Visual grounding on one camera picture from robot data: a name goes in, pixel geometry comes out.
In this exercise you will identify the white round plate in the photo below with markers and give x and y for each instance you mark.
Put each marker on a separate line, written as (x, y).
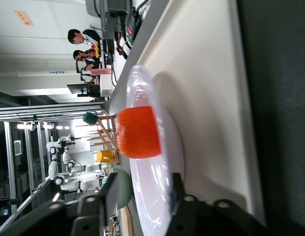
(147, 186)

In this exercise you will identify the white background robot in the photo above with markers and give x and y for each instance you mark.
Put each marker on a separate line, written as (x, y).
(60, 150)

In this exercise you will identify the orange fruit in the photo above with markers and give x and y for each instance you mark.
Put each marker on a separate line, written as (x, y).
(140, 132)

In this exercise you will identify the cream bear print tray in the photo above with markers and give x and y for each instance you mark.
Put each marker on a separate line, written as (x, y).
(203, 98)

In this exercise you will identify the orange wall sign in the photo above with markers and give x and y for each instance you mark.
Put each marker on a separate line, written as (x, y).
(24, 18)

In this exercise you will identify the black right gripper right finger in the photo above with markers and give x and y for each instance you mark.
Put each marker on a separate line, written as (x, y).
(179, 196)

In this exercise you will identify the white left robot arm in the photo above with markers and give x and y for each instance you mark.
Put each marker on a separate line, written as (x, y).
(88, 183)

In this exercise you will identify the pink box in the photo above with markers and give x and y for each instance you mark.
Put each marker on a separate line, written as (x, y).
(101, 71)

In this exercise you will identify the pale green bowl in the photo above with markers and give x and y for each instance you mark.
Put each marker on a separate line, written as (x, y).
(124, 189)

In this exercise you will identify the wooden cutting board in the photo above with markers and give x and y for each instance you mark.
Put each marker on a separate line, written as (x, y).
(126, 221)

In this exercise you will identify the person in striped shirt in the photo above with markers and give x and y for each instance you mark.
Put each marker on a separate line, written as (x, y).
(86, 38)

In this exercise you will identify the person in dark shirt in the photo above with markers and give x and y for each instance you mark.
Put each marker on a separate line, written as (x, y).
(86, 59)

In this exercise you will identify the white wall pipe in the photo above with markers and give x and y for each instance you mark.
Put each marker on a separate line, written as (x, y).
(32, 73)

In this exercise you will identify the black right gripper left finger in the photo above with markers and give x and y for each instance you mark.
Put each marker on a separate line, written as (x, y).
(111, 194)

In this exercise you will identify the wooden mug rack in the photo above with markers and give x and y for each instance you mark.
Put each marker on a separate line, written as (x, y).
(108, 137)

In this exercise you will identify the black monitor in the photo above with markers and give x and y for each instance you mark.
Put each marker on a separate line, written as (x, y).
(79, 89)

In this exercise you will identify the white box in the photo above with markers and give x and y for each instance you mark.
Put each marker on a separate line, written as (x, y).
(106, 84)

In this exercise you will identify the black device with red light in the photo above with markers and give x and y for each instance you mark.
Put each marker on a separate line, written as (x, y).
(132, 24)

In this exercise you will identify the yellow mug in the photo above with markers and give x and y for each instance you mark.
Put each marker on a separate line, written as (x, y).
(105, 156)

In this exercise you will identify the grey control box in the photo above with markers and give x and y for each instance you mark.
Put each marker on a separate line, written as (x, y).
(113, 14)

